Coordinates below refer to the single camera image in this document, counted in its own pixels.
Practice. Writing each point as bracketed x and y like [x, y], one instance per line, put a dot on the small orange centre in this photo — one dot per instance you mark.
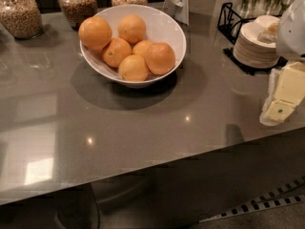
[141, 47]

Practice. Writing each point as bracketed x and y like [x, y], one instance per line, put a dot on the left glass cereal jar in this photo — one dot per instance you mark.
[21, 18]

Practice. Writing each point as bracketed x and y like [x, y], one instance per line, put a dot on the middle glass cereal jar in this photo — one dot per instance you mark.
[76, 11]

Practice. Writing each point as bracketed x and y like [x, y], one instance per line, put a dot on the white folded paper stand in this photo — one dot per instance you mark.
[177, 9]

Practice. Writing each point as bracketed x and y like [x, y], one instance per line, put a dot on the orange front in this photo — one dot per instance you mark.
[133, 68]

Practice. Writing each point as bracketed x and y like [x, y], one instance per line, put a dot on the white ceramic bowl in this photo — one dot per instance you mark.
[160, 28]

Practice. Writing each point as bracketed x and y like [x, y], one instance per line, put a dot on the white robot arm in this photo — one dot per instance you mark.
[290, 42]

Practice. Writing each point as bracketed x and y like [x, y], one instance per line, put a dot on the glass cups group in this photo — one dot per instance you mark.
[255, 8]

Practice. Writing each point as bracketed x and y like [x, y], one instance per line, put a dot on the black mat under plates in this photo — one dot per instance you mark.
[281, 62]

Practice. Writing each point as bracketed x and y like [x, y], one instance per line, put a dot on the black wire rack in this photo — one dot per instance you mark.
[230, 21]

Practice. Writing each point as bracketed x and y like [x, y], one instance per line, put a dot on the black white striped tape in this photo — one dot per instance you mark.
[279, 197]

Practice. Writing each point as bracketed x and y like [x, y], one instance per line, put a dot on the stack of white plates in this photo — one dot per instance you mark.
[251, 52]

